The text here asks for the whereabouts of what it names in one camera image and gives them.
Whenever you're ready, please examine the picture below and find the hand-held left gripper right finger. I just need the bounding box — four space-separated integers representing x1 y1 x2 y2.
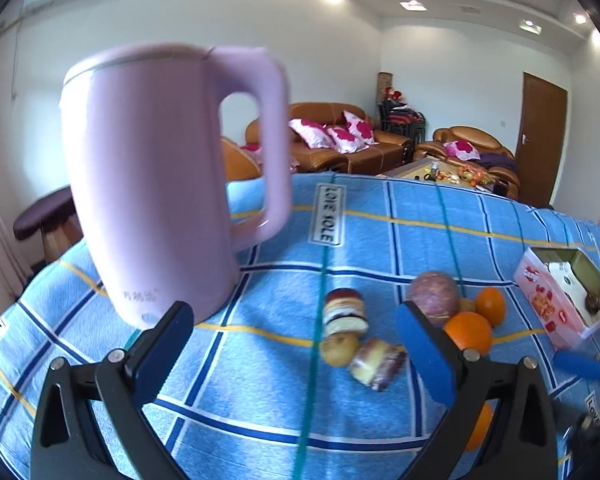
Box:
396 301 561 480

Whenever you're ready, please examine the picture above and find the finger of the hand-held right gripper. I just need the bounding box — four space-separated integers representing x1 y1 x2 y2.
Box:
566 410 600 480
554 347 600 386

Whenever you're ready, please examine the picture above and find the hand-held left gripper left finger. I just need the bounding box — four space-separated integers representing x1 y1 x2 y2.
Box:
30 301 196 480

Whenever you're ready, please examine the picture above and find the layered cake slice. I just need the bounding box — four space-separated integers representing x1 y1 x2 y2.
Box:
324 287 370 337
349 338 408 392

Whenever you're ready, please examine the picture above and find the orange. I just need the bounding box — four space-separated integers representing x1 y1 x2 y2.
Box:
462 401 495 453
475 287 507 328
442 311 494 357

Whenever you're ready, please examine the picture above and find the purple passion fruit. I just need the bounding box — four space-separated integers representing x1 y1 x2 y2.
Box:
406 271 462 329

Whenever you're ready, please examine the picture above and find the pink cardboard box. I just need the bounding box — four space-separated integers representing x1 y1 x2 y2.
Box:
512 246 600 353

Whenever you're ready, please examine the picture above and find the blue plaid blanket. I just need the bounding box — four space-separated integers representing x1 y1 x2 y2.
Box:
0 172 600 480

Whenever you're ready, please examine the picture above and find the pink electric kettle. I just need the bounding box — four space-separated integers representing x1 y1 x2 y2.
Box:
59 44 295 330

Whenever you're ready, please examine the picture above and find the wooden coffee table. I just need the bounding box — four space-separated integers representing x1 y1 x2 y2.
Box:
375 157 512 195

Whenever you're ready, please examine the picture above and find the purple padded stool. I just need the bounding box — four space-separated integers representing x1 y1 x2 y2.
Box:
13 185 83 263

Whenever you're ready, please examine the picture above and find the brown leather armchair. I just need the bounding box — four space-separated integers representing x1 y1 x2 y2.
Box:
414 126 521 200

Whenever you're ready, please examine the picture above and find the brown leather sofa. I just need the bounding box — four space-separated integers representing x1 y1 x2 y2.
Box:
245 102 414 175

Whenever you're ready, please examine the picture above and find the purple cloth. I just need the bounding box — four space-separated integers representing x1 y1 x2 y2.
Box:
479 152 519 172

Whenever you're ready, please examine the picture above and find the pink floral pillow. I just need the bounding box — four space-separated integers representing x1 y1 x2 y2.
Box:
326 126 367 153
288 118 333 150
344 111 380 146
444 140 481 160

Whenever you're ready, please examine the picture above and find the brown leather recliner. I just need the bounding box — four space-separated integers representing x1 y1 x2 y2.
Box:
221 136 301 182

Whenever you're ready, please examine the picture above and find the brown wooden door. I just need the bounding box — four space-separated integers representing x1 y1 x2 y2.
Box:
514 72 569 209

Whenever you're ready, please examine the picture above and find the stack of dark chairs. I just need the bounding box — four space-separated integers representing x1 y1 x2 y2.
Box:
377 100 427 150

